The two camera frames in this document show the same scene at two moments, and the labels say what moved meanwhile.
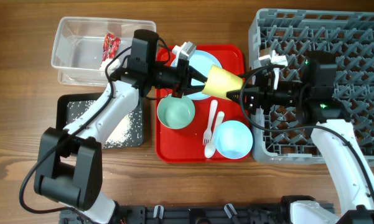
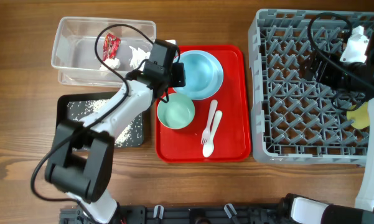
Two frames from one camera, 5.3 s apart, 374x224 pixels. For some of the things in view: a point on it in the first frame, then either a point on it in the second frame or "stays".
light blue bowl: [233, 139] -> [203, 74]
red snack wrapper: [111, 44] stays
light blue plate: [202, 61] stays
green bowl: [176, 112] stays
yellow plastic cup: [219, 80] -> [361, 116]
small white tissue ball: [114, 65] stays
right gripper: [264, 91] -> [325, 76]
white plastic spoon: [210, 149] stays
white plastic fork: [208, 133] stays
